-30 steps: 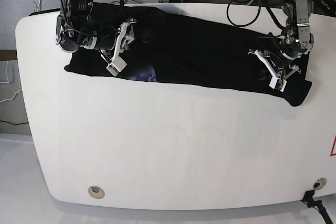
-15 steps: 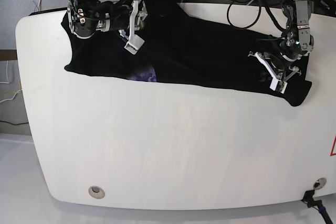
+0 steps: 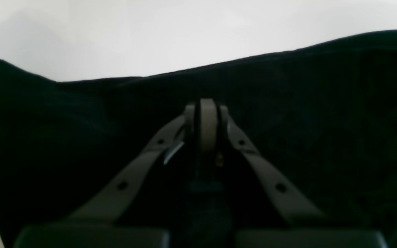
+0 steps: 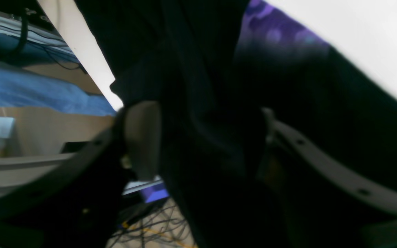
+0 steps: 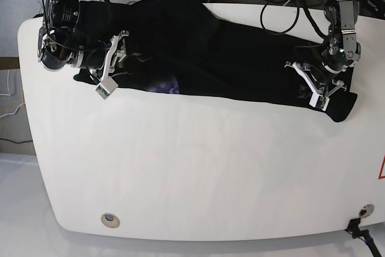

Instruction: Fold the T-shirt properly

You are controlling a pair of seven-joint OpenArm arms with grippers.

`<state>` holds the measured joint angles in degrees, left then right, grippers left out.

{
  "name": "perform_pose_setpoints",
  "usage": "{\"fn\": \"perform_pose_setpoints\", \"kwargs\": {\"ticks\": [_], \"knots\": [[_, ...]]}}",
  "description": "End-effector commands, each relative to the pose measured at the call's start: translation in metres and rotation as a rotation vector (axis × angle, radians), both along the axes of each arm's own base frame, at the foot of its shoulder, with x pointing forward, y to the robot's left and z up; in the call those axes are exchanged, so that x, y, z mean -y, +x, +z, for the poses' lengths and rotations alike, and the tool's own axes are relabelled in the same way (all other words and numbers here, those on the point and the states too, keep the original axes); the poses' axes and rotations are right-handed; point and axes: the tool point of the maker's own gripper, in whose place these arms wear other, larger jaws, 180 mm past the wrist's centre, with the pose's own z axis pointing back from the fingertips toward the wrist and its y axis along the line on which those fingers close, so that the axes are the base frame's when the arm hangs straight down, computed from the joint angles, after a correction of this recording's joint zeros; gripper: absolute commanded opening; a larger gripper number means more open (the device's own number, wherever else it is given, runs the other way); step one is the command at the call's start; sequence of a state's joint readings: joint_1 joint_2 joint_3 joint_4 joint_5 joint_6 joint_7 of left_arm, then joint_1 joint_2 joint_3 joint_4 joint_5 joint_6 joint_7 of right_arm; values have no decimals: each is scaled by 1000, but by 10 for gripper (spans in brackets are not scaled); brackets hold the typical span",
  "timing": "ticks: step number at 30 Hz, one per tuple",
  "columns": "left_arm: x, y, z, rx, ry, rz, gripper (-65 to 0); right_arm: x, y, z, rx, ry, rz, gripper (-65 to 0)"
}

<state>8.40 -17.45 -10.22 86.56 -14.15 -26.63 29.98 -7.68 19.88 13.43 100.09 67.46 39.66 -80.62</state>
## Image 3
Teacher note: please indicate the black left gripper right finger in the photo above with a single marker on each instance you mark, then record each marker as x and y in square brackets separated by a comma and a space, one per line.
[308, 226]

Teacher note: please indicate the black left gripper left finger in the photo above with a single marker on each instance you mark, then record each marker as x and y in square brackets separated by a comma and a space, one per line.
[92, 224]

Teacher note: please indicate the black T-shirt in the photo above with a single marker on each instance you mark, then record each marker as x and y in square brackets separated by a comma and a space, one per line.
[325, 115]

